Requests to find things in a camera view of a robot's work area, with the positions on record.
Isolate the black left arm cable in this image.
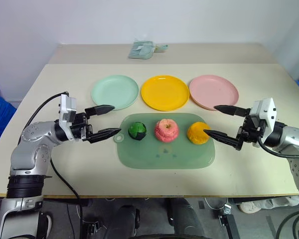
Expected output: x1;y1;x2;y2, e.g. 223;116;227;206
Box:
26;91;83;225

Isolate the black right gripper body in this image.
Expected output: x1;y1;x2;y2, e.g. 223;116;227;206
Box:
236;114;265;147

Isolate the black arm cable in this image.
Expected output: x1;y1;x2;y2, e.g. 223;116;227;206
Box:
26;91;83;225
257;135;299;158

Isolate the mint green plate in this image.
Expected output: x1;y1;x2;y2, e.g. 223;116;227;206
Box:
91;75;140;111

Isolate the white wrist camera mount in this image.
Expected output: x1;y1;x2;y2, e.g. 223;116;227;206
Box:
57;93;78;141
249;97;279;130

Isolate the orange fruit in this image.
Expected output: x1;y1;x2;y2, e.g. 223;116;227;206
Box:
186;121;211;145

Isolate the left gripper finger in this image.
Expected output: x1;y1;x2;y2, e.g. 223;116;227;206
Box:
87;128;122;144
84;105;115;119

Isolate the translucent green cutting mat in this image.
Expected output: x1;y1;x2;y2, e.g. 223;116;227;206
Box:
114;113;217;170

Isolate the black table leg bracket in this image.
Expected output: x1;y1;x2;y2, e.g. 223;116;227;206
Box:
218;202;241;239
80;198;103;236

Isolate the green fruit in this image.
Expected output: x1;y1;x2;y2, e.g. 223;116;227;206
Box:
128;121;148;142

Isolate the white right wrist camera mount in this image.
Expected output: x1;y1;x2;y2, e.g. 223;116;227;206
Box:
249;97;279;130

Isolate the folded teal cloth pack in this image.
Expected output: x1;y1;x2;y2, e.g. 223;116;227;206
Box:
128;40;155;61

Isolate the dark rounded shape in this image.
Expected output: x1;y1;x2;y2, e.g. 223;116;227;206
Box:
166;197;206;236
106;204;141;237

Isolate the pink red apple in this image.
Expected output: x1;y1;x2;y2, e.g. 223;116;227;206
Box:
153;118;180;143

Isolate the blue plastic crate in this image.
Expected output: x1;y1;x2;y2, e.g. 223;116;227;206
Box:
0;82;18;139

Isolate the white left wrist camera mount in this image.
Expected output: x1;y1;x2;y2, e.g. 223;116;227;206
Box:
57;93;78;141

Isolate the pink plate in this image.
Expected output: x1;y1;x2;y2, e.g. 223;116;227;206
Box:
188;75;240;112

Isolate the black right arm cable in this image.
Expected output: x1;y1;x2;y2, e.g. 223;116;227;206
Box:
257;135;299;158

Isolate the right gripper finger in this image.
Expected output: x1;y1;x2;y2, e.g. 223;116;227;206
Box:
213;105;251;118
203;129;244;151

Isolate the white shoe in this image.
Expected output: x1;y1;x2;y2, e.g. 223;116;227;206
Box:
239;196;299;214

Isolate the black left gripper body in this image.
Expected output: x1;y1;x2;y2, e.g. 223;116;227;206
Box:
69;112;94;143

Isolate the yellow plate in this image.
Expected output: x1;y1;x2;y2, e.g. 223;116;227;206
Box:
141;74;190;112

